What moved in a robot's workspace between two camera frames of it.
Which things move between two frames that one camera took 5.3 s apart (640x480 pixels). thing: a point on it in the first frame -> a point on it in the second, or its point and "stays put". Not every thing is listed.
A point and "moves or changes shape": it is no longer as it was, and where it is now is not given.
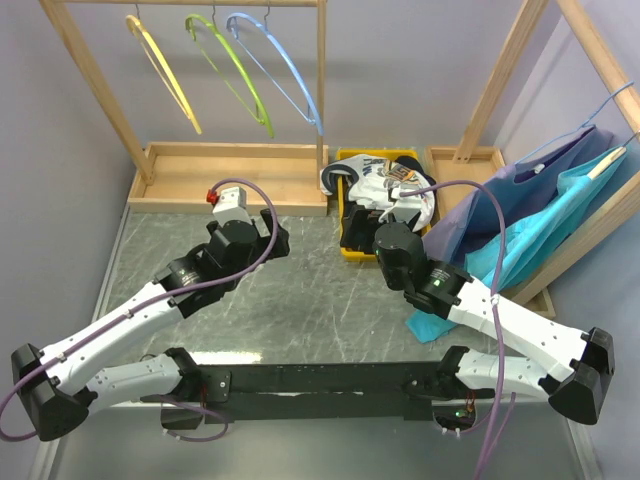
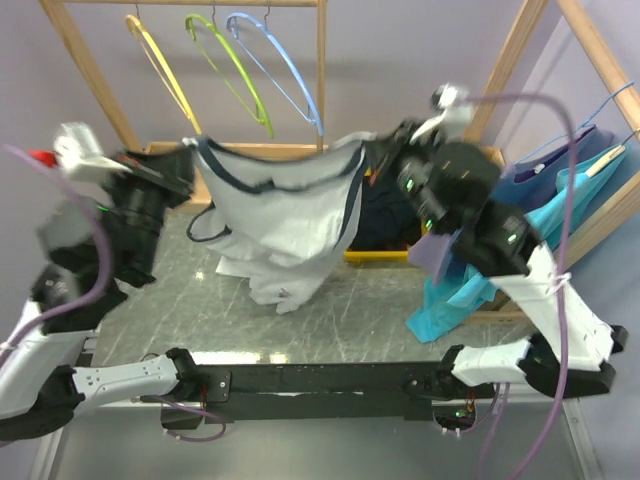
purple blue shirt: [521, 187] stays put
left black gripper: [265, 243] -> [170, 170]
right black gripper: [360, 220] -> [384, 154]
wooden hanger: [606, 162] stays put
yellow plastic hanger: [137, 28] stays put
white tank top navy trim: [376, 179] moves or changes shape
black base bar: [321, 389] stays put
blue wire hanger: [587, 124] stays put
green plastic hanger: [205, 20] stays put
